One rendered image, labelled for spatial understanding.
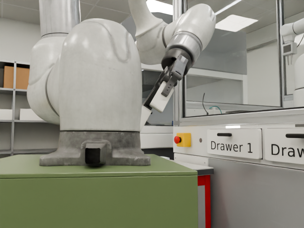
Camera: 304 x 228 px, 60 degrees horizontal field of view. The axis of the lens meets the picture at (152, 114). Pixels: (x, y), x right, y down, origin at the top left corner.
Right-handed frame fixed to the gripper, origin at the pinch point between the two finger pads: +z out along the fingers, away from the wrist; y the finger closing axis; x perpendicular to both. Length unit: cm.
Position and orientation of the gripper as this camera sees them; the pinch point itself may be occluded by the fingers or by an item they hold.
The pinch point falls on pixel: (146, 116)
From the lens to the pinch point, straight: 60.3
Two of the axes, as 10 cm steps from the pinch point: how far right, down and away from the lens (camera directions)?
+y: -3.7, 3.6, 8.6
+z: -4.2, 7.6, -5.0
